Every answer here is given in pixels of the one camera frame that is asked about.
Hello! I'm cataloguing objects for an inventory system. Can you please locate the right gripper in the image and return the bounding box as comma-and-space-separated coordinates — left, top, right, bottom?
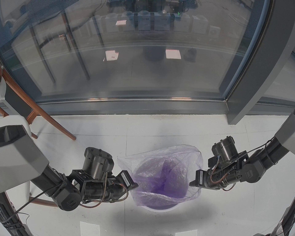
195, 169, 246, 191

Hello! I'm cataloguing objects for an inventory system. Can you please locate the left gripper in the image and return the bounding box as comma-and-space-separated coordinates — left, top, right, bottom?
82, 170, 134, 204

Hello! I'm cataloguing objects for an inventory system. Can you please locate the purple plastic bag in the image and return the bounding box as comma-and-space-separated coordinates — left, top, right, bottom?
117, 144, 204, 207

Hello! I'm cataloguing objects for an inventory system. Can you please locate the white cushioned wooden chair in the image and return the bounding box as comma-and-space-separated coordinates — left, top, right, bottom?
0, 66, 76, 208

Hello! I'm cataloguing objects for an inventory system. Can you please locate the window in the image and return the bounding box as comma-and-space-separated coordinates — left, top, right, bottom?
0, 0, 295, 126

